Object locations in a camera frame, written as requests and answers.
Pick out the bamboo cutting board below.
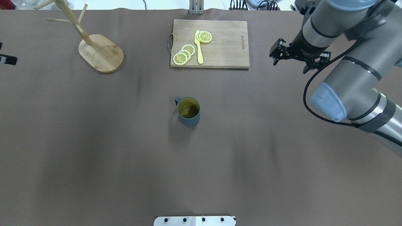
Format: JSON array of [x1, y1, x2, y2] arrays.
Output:
[[170, 19, 250, 70]]

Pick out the lemon slice under single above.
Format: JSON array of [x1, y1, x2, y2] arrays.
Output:
[[195, 30, 201, 42]]

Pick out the lemon slice top stack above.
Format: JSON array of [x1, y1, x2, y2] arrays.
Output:
[[181, 44, 196, 56]]

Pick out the dark teal mug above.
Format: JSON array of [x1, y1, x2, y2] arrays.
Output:
[[175, 96, 200, 127]]

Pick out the aluminium frame post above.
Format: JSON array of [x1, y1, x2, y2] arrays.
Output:
[[189, 0, 205, 15]]

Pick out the yellow plastic knife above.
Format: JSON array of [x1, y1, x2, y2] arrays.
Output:
[[194, 36, 204, 64]]

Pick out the wooden cup storage rack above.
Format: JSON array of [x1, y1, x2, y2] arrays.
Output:
[[34, 0, 125, 73]]

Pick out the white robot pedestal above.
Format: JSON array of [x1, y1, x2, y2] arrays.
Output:
[[153, 216, 237, 226]]

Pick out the lemon slice middle stack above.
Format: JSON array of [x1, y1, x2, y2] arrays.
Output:
[[179, 50, 192, 59]]

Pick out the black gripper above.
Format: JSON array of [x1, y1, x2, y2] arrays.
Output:
[[269, 35, 329, 74]]

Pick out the lemon slice stack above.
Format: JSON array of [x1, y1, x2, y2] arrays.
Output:
[[181, 44, 196, 56], [179, 50, 192, 59]]

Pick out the lemon slice single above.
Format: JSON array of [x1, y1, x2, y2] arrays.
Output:
[[199, 30, 213, 43]]

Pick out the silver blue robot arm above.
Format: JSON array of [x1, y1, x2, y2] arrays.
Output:
[[269, 0, 402, 156]]

